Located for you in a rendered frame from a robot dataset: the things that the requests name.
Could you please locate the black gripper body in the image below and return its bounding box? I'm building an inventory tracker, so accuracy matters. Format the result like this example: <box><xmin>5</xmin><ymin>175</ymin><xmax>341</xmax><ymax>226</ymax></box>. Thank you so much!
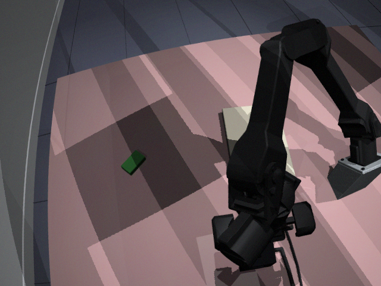
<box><xmin>212</xmin><ymin>201</ymin><xmax>316</xmax><ymax>251</ymax></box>

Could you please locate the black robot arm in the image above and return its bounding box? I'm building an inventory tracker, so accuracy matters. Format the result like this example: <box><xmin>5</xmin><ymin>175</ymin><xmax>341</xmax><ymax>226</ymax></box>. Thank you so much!
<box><xmin>217</xmin><ymin>18</ymin><xmax>381</xmax><ymax>270</ymax></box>

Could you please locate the green rectangular block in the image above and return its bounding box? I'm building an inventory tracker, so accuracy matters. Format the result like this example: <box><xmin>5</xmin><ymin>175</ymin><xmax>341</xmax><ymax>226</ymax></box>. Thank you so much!
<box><xmin>121</xmin><ymin>150</ymin><xmax>146</xmax><ymax>176</ymax></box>

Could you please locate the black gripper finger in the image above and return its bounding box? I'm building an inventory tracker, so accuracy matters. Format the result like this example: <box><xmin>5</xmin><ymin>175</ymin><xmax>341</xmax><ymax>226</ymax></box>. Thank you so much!
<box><xmin>270</xmin><ymin>232</ymin><xmax>285</xmax><ymax>243</ymax></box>

